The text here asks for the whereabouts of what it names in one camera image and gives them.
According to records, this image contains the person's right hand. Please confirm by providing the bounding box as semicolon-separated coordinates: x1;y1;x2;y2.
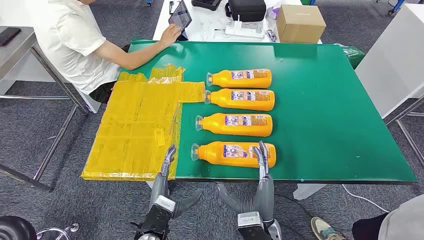
158;23;183;49

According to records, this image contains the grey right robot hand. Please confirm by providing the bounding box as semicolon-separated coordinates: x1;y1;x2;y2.
216;140;276;221

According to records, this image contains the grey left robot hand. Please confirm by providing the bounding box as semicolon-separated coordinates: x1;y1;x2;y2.
149;144;205;220

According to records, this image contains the orange detergent bottle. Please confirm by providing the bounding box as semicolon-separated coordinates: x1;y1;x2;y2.
190;141;277;169
205;68;273;89
194;112;274;138
203;88;276;112

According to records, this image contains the black tablet on stand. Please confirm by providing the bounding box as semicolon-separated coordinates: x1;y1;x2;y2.
167;0;193;41

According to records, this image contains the white desk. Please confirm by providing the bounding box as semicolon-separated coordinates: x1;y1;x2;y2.
152;0;323;45

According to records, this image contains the white table leg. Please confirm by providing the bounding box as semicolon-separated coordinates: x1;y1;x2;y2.
293;183;327;201

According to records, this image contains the flat black case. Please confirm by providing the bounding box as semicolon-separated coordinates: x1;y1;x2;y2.
191;0;223;12

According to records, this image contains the yellow taped cardboard sheet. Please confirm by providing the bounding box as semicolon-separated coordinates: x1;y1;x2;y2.
81;64;207;182

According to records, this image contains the white and green sneaker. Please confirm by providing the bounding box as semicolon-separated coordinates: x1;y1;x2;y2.
310;216;347;240

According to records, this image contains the white power strip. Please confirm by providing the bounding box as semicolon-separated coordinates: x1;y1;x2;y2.
213;14;266;40

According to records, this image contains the black zip bag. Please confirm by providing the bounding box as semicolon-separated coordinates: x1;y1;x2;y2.
224;0;268;23

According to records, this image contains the green table mat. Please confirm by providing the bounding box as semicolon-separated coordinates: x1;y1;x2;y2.
120;39;419;185

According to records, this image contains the chrome stool base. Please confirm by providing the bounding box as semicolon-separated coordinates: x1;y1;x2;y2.
35;222;80;240

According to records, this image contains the person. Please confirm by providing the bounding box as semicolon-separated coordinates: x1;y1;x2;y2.
31;0;183;105
351;193;424;240

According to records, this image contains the purple plastic packet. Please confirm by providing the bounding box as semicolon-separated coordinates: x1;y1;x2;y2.
265;4;282;20

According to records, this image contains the brown cardboard box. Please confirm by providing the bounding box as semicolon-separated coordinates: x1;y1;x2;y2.
276;4;327;45

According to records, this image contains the black round stool seat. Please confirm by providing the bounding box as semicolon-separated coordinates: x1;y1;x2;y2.
0;215;38;240

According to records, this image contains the grey metal table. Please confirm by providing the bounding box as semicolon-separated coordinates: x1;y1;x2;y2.
0;25;90;194

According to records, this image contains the green shopping bag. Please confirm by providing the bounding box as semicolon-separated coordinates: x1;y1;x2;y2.
334;43;366;70

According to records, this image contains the white table with metal legs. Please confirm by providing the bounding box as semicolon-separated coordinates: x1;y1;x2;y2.
354;3;424;167

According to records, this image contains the blue chair base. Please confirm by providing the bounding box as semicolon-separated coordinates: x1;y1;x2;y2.
375;0;407;16

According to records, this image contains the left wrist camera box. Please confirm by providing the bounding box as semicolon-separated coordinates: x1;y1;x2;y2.
134;195;177;237

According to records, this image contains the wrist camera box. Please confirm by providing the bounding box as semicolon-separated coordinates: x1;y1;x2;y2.
236;211;266;240
134;195;177;237

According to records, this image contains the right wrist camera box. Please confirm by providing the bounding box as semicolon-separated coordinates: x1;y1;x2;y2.
236;211;266;240

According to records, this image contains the white floor cable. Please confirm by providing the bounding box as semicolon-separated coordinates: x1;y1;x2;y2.
341;184;391;214

